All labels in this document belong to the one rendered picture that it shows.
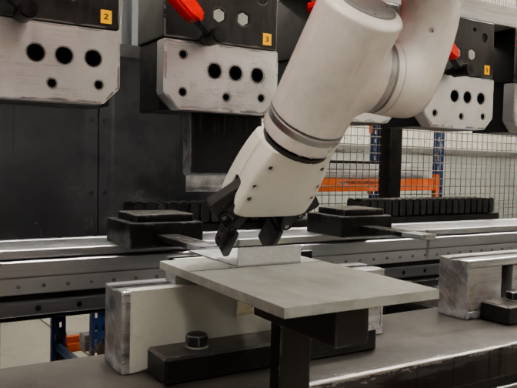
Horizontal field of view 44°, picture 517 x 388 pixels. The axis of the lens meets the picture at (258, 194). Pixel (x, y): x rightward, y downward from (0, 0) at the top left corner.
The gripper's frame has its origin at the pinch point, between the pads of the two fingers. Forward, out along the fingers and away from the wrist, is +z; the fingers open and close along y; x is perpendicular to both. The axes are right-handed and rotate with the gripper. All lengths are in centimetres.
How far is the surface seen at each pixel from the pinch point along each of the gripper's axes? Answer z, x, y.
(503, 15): -25, -22, -46
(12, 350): 281, -173, -30
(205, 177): -2.6, -7.8, 3.7
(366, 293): -12.3, 18.7, 0.3
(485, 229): 22, -19, -78
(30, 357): 269, -160, -36
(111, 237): 22.6, -21.5, 6.7
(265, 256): -2.0, 5.0, 0.6
